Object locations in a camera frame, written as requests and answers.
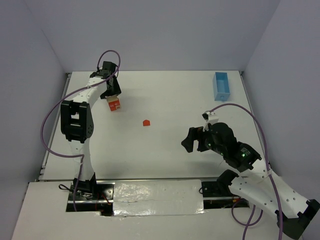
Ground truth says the red cube block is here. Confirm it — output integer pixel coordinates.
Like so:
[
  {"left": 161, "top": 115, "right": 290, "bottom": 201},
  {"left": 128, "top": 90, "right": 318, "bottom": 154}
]
[
  {"left": 113, "top": 100, "right": 121, "bottom": 107},
  {"left": 108, "top": 101, "right": 117, "bottom": 112}
]

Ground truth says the blue plastic box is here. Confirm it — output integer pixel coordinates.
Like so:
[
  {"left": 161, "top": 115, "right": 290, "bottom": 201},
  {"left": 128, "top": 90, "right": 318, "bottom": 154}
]
[{"left": 212, "top": 72, "right": 230, "bottom": 102}]

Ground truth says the red house-shaped block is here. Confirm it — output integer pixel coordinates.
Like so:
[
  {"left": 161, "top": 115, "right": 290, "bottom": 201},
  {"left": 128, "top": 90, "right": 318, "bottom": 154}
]
[{"left": 142, "top": 119, "right": 151, "bottom": 127}]

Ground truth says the natural wood block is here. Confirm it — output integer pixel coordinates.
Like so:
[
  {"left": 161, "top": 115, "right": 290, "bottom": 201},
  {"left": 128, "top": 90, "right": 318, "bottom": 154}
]
[{"left": 106, "top": 95, "right": 119, "bottom": 103}]

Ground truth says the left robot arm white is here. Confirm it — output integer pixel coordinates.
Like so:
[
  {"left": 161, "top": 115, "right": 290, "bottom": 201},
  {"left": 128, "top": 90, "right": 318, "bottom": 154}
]
[{"left": 60, "top": 61, "right": 122, "bottom": 195}]

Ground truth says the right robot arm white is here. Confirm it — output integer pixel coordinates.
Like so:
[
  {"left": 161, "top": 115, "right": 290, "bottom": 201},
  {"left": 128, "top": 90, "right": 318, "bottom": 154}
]
[{"left": 181, "top": 122, "right": 320, "bottom": 240}]

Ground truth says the silver foil tape sheet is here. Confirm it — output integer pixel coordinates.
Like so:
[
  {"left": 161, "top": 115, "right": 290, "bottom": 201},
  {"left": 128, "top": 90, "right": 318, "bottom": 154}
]
[{"left": 113, "top": 179, "right": 205, "bottom": 217}]

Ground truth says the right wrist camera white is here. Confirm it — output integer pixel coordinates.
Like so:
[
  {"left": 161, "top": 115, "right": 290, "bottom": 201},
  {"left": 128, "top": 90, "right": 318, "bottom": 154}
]
[{"left": 202, "top": 111, "right": 219, "bottom": 132}]

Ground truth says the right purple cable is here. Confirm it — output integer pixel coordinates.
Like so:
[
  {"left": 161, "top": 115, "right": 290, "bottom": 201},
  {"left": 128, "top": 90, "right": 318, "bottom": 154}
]
[{"left": 209, "top": 103, "right": 283, "bottom": 240}]

